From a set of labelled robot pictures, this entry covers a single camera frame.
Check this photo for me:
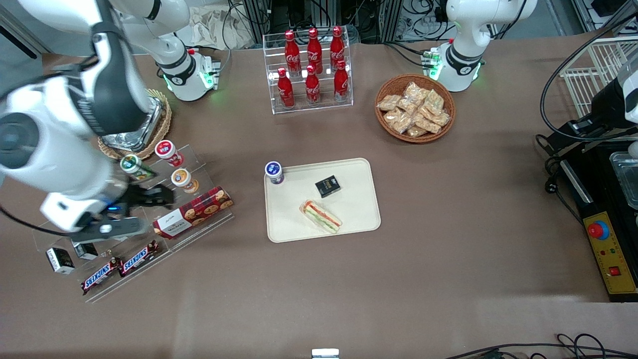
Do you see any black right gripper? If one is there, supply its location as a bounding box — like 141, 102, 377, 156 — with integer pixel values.
102, 185, 176, 218

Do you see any triangular sandwich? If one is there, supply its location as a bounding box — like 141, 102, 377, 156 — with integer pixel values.
299, 199, 343, 234

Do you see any beige plastic tray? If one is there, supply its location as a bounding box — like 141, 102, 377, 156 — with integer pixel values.
264, 158, 382, 243

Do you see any orange lid yogurt cup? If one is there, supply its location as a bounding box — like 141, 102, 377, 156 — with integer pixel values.
171, 168, 199, 194

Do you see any red cookie box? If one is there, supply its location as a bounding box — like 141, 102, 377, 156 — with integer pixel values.
153, 186, 234, 240

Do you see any green lid yogurt cup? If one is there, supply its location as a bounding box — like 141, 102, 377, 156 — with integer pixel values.
120, 154, 155, 181

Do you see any clear acrylic stepped shelf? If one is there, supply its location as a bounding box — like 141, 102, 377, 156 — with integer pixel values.
30, 144, 235, 304

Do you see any red lid yogurt cup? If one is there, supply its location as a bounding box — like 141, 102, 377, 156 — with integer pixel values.
155, 140, 184, 168

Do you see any metal pan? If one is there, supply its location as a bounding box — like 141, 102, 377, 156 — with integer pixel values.
609, 151, 638, 210

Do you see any aluminium foil container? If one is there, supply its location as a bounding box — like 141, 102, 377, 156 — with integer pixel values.
102, 95, 165, 153

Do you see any Snickers chocolate bar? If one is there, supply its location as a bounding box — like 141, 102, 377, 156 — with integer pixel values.
119, 240, 160, 278
81, 257, 123, 296

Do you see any black appliance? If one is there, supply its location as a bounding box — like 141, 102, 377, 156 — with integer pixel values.
558, 142, 638, 303

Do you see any small black box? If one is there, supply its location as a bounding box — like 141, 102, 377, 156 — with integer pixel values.
45, 247, 76, 275
315, 175, 342, 198
72, 242, 99, 261

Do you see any blue lid yogurt cup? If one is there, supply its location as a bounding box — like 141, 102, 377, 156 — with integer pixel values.
265, 161, 285, 185

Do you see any yellow emergency stop box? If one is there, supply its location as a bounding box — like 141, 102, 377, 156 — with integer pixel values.
582, 211, 638, 296

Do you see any red cola bottle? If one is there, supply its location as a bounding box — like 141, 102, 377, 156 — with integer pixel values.
285, 30, 302, 76
277, 68, 295, 109
307, 27, 323, 74
333, 60, 350, 103
330, 26, 346, 70
305, 65, 321, 106

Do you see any crumpled white cloth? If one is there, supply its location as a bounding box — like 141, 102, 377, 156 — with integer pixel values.
187, 4, 255, 50

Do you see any clear acrylic bottle rack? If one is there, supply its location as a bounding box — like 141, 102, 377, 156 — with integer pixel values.
263, 31, 354, 116

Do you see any round wicker basket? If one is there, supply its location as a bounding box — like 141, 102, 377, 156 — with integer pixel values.
374, 74, 457, 144

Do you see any thick black looping cable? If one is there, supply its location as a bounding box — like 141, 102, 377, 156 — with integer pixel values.
540, 12, 638, 143

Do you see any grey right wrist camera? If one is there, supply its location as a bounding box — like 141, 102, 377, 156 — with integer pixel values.
75, 217, 149, 245

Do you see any black cable with plug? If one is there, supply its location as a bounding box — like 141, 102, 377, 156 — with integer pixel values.
535, 134, 585, 226

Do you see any white wire rack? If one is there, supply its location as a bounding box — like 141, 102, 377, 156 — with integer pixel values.
559, 36, 638, 119

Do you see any black arm base cable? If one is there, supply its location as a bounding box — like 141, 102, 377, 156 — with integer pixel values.
381, 41, 433, 68

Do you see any aluminium frame rack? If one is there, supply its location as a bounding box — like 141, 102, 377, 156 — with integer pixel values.
242, 0, 404, 44

